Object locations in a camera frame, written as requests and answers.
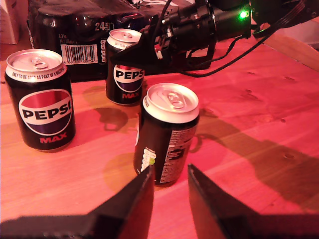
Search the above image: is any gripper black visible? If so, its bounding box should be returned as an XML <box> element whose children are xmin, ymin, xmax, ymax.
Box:
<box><xmin>110</xmin><ymin>3</ymin><xmax>217</xmax><ymax>70</ymax></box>

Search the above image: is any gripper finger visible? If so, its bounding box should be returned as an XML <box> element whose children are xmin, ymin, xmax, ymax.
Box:
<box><xmin>93</xmin><ymin>165</ymin><xmax>155</xmax><ymax>239</ymax></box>
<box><xmin>188</xmin><ymin>163</ymin><xmax>262</xmax><ymax>239</ymax></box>

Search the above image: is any black Pepsi Max can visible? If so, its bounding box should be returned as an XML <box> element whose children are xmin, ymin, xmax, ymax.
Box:
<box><xmin>133</xmin><ymin>82</ymin><xmax>200</xmax><ymax>187</ymax></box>
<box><xmin>4</xmin><ymin>49</ymin><xmax>77</xmax><ymax>151</ymax></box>
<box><xmin>105</xmin><ymin>28</ymin><xmax>146</xmax><ymax>106</ymax></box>

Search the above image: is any black Pepsi Max multipack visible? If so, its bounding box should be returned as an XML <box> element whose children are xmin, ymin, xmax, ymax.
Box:
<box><xmin>26</xmin><ymin>0</ymin><xmax>197</xmax><ymax>83</ymax></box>

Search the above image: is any gingerbread print tissue box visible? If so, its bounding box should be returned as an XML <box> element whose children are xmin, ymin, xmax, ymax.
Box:
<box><xmin>0</xmin><ymin>0</ymin><xmax>20</xmax><ymax>45</ymax></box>

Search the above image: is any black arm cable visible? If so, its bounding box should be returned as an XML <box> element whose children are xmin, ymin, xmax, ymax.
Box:
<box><xmin>183</xmin><ymin>7</ymin><xmax>306</xmax><ymax>77</ymax></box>
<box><xmin>152</xmin><ymin>0</ymin><xmax>173</xmax><ymax>35</ymax></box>

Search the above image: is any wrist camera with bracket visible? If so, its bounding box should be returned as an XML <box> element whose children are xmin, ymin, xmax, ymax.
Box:
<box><xmin>185</xmin><ymin>41</ymin><xmax>217</xmax><ymax>70</ymax></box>

